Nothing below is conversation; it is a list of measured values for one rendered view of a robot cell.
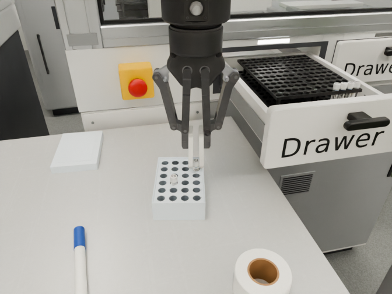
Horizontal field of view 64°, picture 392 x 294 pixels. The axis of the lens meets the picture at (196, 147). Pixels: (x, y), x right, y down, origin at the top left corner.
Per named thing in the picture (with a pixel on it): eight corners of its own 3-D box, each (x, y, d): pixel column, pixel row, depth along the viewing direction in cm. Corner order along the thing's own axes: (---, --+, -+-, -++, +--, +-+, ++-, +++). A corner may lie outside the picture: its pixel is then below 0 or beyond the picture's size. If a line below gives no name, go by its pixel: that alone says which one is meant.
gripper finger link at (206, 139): (202, 118, 52) (221, 117, 52) (203, 143, 55) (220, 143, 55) (203, 122, 51) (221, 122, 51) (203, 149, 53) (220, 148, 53)
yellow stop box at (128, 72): (155, 99, 71) (153, 68, 67) (122, 102, 69) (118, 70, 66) (153, 90, 75) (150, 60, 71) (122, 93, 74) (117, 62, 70)
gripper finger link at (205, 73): (198, 60, 48) (207, 59, 48) (203, 124, 54) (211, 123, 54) (199, 69, 44) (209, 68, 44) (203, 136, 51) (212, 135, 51)
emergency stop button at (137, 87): (148, 97, 68) (146, 80, 66) (129, 99, 67) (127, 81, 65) (147, 91, 70) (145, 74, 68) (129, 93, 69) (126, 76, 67)
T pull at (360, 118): (389, 126, 49) (392, 119, 48) (346, 132, 47) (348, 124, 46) (373, 116, 52) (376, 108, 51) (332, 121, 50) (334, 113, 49)
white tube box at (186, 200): (205, 220, 51) (205, 202, 49) (153, 220, 51) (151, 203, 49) (202, 172, 61) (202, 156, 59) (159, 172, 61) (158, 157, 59)
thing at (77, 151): (97, 170, 62) (96, 163, 61) (51, 174, 61) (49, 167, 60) (103, 136, 73) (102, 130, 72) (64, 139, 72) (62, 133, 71)
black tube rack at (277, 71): (353, 118, 64) (362, 88, 60) (272, 128, 61) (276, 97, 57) (300, 79, 82) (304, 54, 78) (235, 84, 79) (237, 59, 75)
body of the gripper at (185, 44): (162, 28, 40) (166, 96, 45) (230, 28, 40) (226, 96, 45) (166, 16, 46) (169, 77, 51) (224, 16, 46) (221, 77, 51)
